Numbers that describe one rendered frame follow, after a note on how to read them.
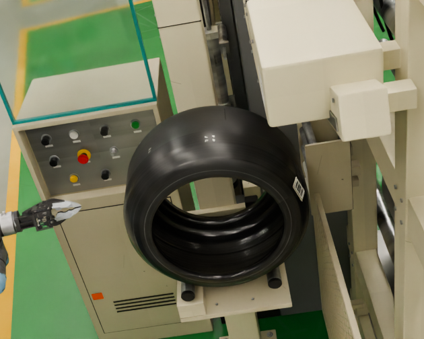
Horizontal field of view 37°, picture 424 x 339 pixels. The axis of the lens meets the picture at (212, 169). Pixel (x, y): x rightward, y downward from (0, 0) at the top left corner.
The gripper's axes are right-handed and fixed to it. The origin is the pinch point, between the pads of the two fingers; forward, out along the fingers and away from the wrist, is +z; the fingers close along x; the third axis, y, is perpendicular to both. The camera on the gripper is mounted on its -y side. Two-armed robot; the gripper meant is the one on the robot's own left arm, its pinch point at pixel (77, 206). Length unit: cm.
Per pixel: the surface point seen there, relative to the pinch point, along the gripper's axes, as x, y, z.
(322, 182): -8, 11, 82
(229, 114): 24, 32, 50
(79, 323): -82, -102, -18
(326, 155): 2, 16, 83
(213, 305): -39, 16, 36
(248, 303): -40, 19, 48
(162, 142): 20.1, 32.9, 28.9
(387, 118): 25, 96, 67
